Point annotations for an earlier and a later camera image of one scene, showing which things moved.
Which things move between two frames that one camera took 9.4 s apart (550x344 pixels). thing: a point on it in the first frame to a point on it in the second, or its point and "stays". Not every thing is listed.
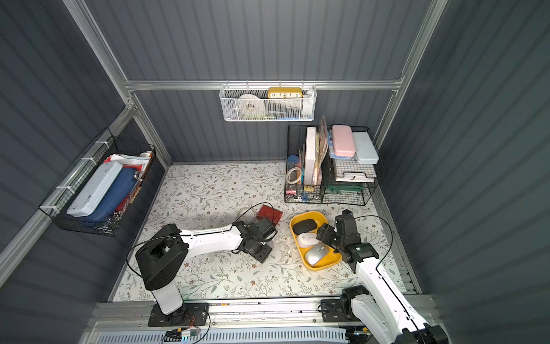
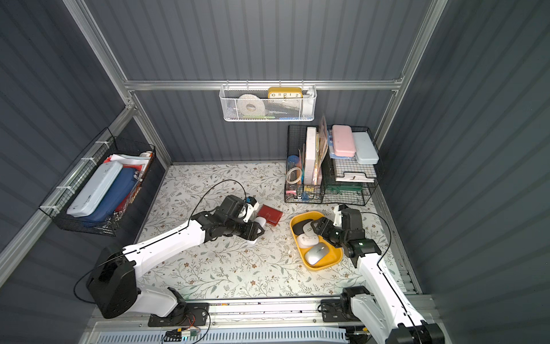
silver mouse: [316, 253] stays
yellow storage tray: [299, 253] stays
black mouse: [303, 226] stays
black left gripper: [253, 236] to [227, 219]
